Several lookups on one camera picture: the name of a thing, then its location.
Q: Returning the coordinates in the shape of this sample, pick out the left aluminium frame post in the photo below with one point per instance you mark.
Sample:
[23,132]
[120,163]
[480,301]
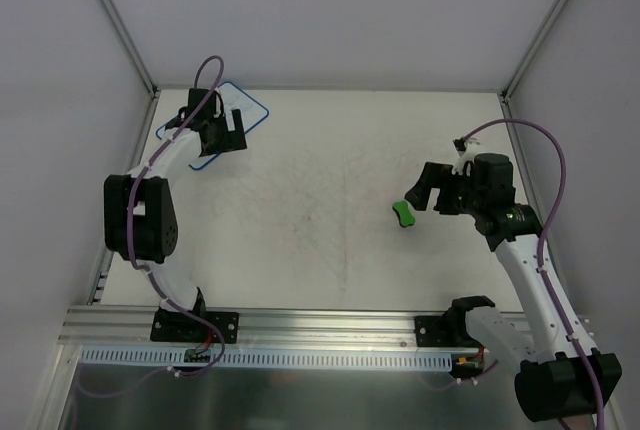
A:
[127,43]

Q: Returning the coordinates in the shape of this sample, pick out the right aluminium frame post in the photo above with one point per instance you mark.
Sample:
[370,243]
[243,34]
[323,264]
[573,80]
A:
[551,17]

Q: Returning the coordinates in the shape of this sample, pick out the blue framed small whiteboard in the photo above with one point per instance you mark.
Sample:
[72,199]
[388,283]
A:
[253,113]

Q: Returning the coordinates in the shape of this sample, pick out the white slotted cable duct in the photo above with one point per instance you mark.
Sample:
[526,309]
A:
[269,358]

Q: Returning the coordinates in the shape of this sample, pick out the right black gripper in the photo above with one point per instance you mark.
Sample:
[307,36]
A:
[445,192]

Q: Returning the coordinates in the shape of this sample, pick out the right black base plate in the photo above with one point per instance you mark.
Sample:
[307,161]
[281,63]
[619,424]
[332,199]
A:
[441,332]

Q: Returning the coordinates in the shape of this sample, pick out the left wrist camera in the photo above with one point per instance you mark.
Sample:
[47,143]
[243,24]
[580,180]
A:
[208,101]

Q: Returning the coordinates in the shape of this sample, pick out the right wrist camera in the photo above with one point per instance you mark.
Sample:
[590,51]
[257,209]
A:
[492,177]

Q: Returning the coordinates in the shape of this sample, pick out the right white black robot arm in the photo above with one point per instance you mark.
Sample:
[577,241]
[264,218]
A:
[557,368]

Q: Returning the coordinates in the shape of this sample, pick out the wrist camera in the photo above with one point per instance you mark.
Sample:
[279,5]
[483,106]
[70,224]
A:
[208,101]
[492,177]

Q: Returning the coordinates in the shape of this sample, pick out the aluminium mounting rail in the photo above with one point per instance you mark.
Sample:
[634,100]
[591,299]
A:
[264,328]

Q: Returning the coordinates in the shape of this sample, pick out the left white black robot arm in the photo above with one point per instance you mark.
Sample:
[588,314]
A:
[140,220]

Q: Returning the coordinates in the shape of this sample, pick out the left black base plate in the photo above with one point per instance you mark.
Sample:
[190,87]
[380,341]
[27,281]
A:
[174,327]

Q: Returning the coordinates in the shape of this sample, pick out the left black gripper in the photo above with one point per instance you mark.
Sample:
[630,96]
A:
[230,135]

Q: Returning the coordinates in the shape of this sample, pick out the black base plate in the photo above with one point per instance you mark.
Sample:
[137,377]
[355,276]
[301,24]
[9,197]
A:
[174,327]
[441,332]

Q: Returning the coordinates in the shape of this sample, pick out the aluminium frame post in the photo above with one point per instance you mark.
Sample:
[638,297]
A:
[127,43]
[551,17]

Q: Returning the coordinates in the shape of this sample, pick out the green whiteboard eraser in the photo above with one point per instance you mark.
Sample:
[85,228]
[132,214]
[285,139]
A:
[403,213]

